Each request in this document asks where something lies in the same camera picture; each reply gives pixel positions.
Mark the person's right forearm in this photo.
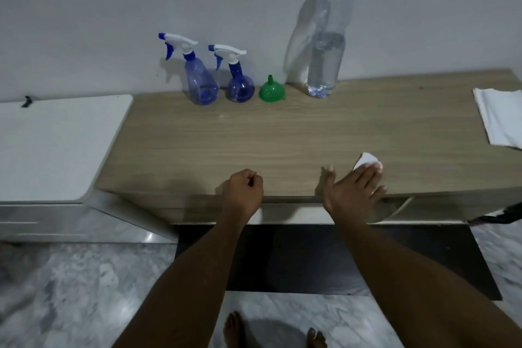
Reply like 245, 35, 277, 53
334, 215, 522, 348

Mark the wooden table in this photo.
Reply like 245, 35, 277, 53
96, 69, 522, 226

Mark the clear plastic water bottle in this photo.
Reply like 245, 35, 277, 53
306, 0, 355, 99

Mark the person's foot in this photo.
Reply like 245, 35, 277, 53
223, 310, 247, 348
306, 327, 328, 348

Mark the person's left hand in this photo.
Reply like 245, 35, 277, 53
221, 169, 265, 223

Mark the green plastic funnel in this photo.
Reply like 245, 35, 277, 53
259, 74, 286, 103

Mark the person's right hand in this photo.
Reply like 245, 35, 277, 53
321, 162, 387, 225

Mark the person's right foot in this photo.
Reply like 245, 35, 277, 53
306, 327, 328, 348

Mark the person's left foot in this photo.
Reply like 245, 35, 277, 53
223, 310, 247, 348

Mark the white paper towel sheet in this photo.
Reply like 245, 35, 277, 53
352, 152, 384, 171

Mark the black trash bin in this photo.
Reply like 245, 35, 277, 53
468, 201, 522, 225

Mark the black wooden board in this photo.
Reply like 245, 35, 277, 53
175, 223, 503, 302

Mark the white blue trigger spray head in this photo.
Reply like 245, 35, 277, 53
208, 44, 248, 72
158, 33, 200, 61

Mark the person's left forearm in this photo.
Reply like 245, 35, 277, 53
112, 213, 253, 348

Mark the white side table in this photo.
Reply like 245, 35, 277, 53
0, 94, 134, 243

